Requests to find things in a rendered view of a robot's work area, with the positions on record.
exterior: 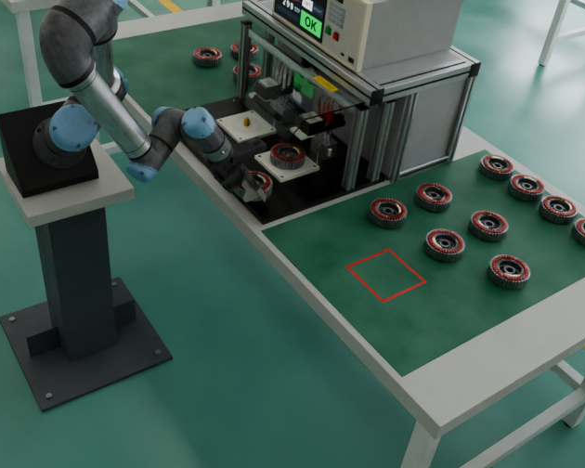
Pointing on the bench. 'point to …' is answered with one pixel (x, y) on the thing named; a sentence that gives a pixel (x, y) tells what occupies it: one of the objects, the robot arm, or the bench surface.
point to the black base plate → (310, 187)
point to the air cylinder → (323, 146)
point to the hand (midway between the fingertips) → (253, 187)
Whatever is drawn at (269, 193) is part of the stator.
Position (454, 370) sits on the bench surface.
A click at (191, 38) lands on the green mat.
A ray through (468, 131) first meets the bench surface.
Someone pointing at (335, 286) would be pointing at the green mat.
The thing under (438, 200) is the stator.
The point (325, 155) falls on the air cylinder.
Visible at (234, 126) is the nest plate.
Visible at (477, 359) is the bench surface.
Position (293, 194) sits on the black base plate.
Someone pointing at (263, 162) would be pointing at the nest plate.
